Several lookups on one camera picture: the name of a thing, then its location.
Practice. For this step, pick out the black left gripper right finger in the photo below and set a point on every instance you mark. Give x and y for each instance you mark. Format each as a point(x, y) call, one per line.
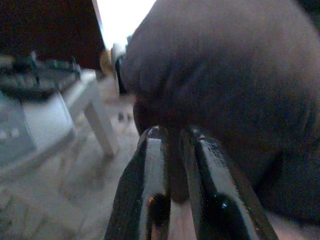
point(215, 190)

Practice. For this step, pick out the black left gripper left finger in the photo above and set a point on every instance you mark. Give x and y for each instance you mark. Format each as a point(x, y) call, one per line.
point(130, 190)

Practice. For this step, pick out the dark brown pillow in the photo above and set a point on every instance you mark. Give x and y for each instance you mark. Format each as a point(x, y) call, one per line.
point(225, 70)

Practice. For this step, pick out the white table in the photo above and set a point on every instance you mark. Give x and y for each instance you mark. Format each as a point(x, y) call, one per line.
point(100, 117)

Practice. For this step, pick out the small yellow object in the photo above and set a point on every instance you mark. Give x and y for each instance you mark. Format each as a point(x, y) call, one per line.
point(105, 61)

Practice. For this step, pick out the dark brown cabinet panel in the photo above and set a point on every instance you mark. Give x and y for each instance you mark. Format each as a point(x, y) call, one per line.
point(50, 27)

